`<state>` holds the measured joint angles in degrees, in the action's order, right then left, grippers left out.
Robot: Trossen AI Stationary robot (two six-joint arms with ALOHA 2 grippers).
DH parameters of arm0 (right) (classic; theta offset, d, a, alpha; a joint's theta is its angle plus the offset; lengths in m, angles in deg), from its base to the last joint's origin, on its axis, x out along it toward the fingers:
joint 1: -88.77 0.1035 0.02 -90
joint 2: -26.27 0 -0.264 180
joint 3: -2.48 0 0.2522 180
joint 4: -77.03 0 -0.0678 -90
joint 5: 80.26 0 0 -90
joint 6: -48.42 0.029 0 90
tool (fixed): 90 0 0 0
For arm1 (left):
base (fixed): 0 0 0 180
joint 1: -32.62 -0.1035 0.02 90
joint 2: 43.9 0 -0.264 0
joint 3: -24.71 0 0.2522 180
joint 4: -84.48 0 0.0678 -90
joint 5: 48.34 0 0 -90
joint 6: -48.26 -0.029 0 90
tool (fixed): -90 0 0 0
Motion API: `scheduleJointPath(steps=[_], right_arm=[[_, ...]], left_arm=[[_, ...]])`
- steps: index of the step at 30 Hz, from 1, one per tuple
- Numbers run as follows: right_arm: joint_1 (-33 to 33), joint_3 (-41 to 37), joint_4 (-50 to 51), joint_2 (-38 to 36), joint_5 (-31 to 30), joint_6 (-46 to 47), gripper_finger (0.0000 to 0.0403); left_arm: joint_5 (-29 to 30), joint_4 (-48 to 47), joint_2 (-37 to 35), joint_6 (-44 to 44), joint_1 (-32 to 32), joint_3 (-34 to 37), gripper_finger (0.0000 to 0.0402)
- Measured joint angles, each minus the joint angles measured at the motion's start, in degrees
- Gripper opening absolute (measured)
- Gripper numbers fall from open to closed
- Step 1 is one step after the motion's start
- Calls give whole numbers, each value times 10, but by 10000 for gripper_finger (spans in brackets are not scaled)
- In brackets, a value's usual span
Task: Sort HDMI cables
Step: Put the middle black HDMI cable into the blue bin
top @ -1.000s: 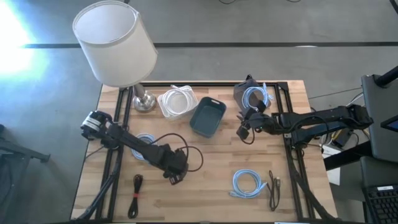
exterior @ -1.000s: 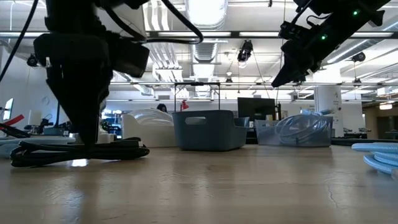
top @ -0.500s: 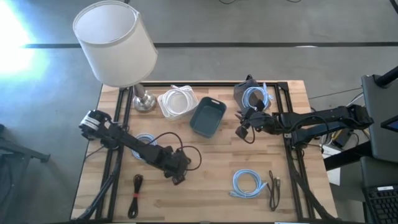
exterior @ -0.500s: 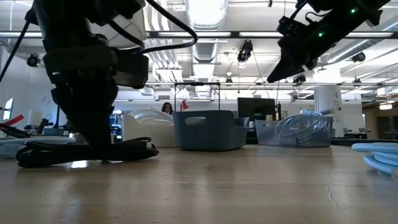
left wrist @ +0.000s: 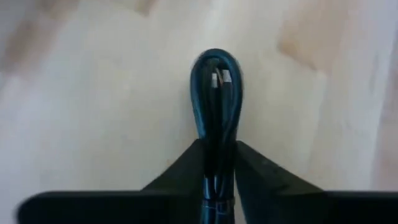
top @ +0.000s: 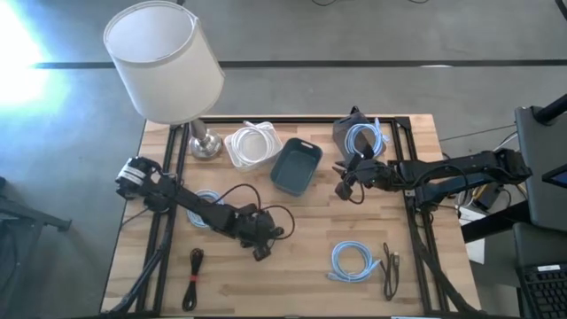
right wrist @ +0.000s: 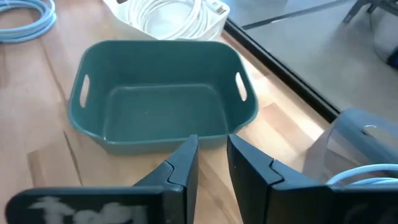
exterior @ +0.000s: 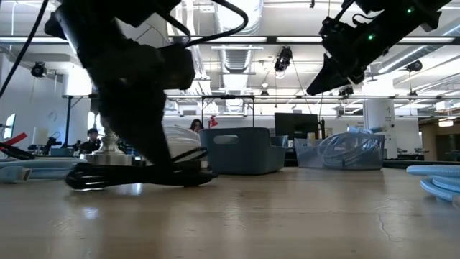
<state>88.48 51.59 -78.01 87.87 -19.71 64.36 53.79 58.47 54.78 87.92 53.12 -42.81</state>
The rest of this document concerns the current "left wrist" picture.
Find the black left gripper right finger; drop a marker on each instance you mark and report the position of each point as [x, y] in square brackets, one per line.
[280, 196]

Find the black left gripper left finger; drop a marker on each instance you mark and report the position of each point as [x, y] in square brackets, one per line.
[161, 199]

